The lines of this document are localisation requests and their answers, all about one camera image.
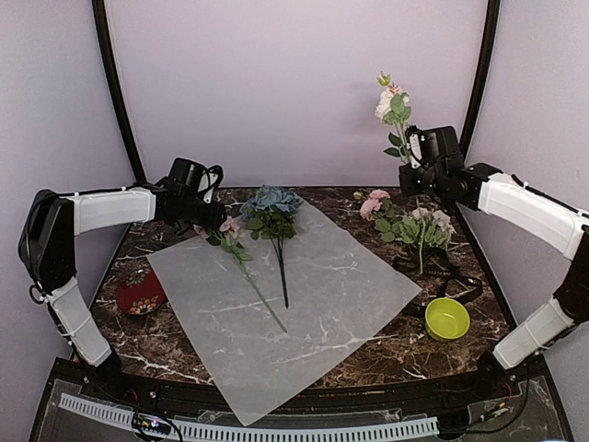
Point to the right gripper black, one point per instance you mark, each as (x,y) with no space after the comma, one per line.
(408,186)

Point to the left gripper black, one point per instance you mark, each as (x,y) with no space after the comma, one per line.
(213,220)

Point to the small pink fake rose stem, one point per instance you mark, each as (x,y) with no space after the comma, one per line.
(226,238)

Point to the lilac hydrangea fake bunch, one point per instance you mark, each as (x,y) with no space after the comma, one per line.
(425,231)

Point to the pink peony fake stem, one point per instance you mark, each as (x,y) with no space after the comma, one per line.
(377,207)

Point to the blue fake rose bunch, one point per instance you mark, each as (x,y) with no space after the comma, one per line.
(270,214)

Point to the white fake rose stem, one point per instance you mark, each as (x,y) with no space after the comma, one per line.
(393,109)

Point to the translucent white wrapping paper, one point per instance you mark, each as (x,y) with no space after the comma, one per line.
(269,329)

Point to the black ribbon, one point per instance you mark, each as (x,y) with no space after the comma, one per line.
(437,264)

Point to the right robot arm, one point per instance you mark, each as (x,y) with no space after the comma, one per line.
(437,168)

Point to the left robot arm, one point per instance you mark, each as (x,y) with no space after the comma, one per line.
(47,243)

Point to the red floral dish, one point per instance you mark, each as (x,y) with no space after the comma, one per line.
(140,293)

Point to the yellow-green bowl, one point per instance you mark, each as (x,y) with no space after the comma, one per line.
(446,320)

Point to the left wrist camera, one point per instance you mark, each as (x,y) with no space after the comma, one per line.
(210,181)

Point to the right black frame post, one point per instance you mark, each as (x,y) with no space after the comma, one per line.
(481,75)

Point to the black frame post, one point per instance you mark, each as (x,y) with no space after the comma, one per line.
(101,21)
(481,75)

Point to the black front rail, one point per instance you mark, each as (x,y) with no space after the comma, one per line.
(429,382)

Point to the left black frame post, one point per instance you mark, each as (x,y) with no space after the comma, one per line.
(101,21)

